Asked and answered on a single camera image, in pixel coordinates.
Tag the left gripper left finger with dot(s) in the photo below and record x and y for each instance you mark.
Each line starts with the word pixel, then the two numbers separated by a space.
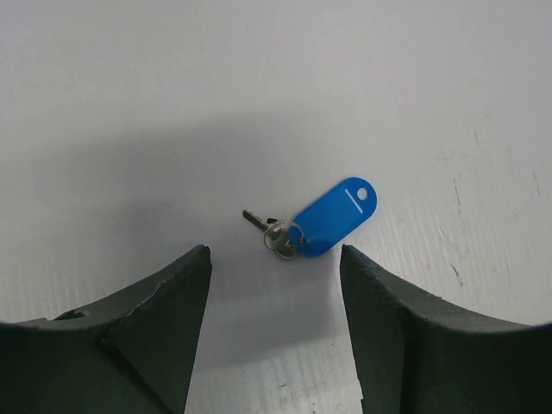
pixel 130 352

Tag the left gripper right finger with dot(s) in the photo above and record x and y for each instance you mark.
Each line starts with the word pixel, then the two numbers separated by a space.
pixel 415 352

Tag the blue key tag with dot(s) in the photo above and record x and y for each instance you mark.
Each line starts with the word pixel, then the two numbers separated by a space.
pixel 319 226

